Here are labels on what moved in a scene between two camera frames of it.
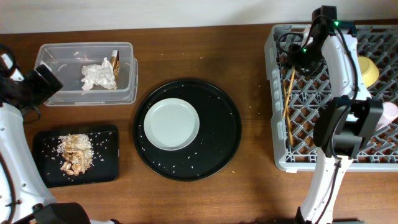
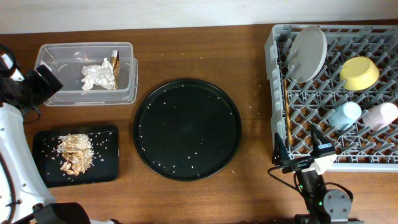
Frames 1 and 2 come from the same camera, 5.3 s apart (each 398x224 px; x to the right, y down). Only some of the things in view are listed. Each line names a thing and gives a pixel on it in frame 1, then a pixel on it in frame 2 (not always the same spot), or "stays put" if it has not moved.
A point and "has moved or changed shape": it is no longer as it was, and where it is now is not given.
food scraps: x=77 y=154 stays put
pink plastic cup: x=390 y=113 stays put
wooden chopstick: x=288 y=114 stays put
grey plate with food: x=171 y=124 has moved or changed shape
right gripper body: x=308 y=59 to x=298 y=165
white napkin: x=101 y=74 stays put
